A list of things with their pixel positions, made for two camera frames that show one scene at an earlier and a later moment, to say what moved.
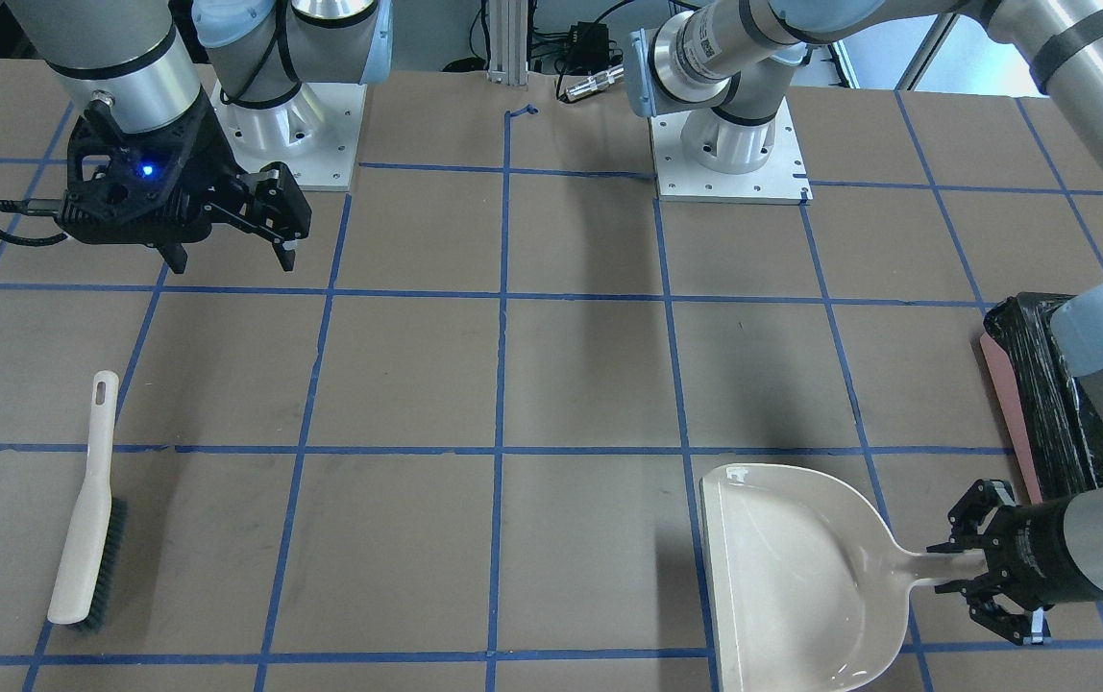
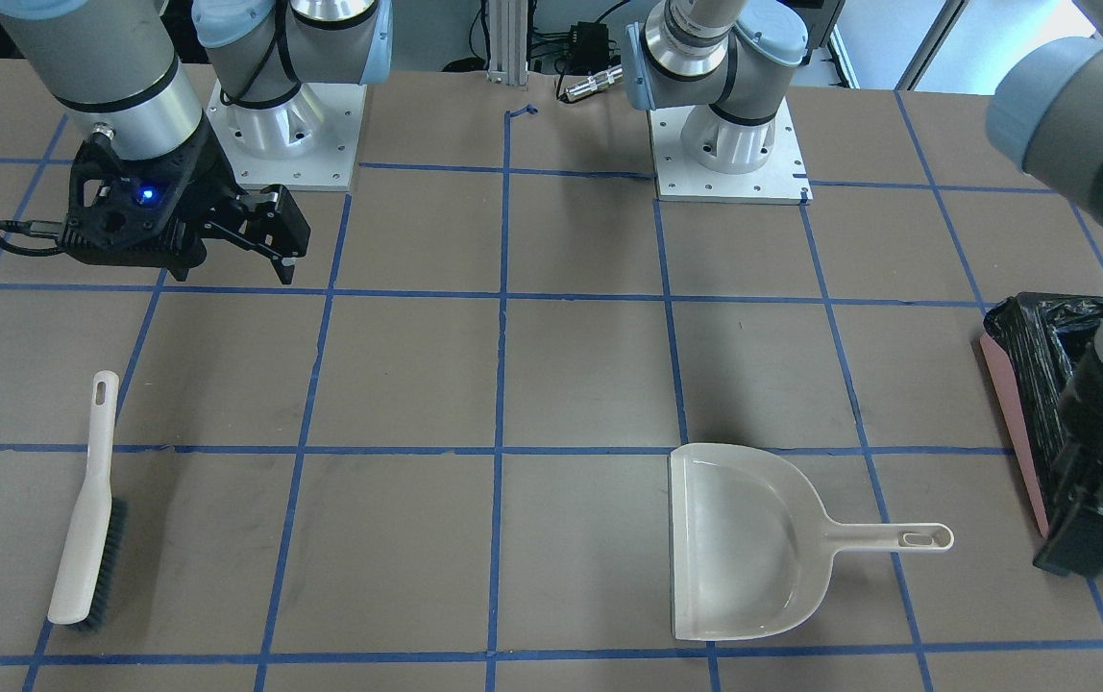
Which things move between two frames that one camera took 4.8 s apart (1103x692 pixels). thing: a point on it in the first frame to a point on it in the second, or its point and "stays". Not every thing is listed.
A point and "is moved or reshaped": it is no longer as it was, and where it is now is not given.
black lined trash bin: x=1068 y=450 stays
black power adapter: x=588 y=50 stays
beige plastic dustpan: x=802 y=585 is moved or reshaped
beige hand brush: x=90 y=576 stays
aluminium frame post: x=507 y=47 stays
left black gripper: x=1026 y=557 to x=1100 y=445
